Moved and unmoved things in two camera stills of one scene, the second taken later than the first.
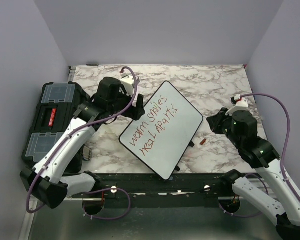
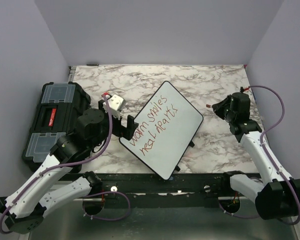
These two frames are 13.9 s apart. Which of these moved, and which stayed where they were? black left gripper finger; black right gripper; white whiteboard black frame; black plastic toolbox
Moved: black left gripper finger; black right gripper
Stayed: white whiteboard black frame; black plastic toolbox
